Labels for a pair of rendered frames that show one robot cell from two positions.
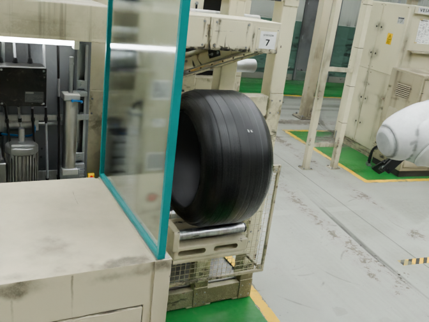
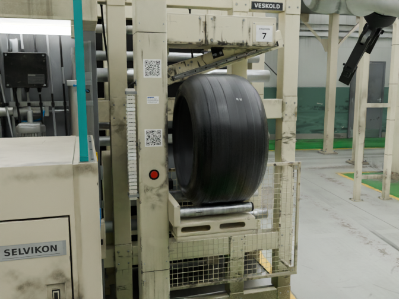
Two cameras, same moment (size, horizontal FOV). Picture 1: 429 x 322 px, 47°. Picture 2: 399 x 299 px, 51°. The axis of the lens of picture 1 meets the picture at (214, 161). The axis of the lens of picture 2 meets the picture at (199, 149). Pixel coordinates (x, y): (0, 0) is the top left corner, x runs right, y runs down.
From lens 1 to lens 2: 0.63 m
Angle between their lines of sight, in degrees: 17
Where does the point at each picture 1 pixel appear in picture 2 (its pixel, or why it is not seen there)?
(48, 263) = not seen: outside the picture
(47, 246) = not seen: outside the picture
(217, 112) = (206, 85)
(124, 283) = (43, 187)
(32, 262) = not seen: outside the picture
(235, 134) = (222, 102)
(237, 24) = (231, 20)
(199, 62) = (204, 62)
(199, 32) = (195, 28)
